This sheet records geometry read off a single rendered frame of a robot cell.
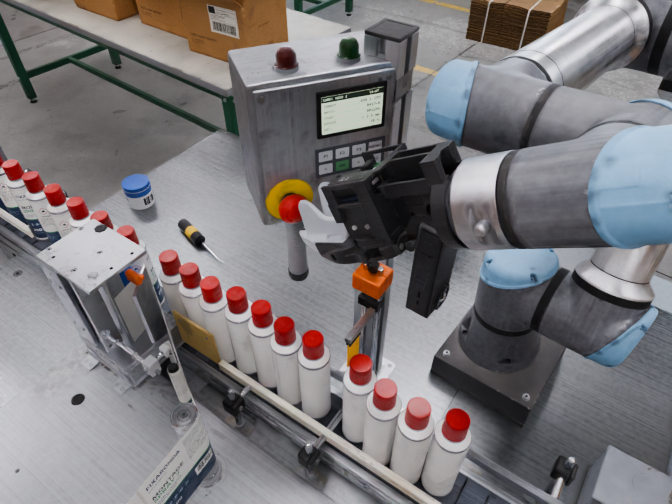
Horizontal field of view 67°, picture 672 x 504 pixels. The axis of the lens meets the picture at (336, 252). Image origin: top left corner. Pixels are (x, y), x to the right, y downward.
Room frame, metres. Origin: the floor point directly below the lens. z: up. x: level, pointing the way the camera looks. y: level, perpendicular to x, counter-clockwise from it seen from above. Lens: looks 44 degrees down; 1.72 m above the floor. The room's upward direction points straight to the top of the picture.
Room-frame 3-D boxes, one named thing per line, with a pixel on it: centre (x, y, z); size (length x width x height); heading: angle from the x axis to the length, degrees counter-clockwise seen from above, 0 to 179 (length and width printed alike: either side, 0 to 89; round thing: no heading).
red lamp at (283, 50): (0.52, 0.05, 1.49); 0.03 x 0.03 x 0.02
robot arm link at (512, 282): (0.59, -0.31, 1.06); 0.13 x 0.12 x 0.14; 49
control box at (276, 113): (0.55, 0.03, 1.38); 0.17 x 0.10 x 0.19; 110
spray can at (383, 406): (0.37, -0.07, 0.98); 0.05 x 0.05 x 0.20
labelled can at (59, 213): (0.83, 0.57, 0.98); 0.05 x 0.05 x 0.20
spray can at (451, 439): (0.33, -0.16, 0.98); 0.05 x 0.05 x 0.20
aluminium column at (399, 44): (0.57, -0.06, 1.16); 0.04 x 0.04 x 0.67; 55
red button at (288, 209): (0.47, 0.05, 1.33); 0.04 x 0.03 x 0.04; 110
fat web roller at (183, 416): (0.34, 0.21, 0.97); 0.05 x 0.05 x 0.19
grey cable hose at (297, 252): (0.60, 0.06, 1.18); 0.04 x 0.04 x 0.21
